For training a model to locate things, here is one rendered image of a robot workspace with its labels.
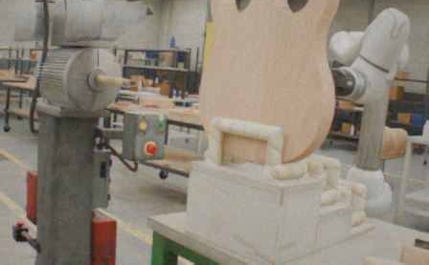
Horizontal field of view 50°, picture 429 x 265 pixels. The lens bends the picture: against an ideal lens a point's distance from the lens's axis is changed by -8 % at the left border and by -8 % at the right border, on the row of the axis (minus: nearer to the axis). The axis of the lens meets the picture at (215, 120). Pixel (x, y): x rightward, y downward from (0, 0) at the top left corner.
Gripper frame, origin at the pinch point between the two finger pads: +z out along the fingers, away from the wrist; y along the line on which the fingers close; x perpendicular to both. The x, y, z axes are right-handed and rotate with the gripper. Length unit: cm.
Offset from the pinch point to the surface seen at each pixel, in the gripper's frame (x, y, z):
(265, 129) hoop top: -11.5, -6.0, 18.0
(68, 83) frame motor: -9, 100, 7
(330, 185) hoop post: -24.8, -8.4, -6.3
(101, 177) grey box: -50, 116, -22
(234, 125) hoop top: -11.9, 2.5, 18.1
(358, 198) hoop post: -30.2, -8.4, -22.3
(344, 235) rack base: -37.0, -12.9, -8.9
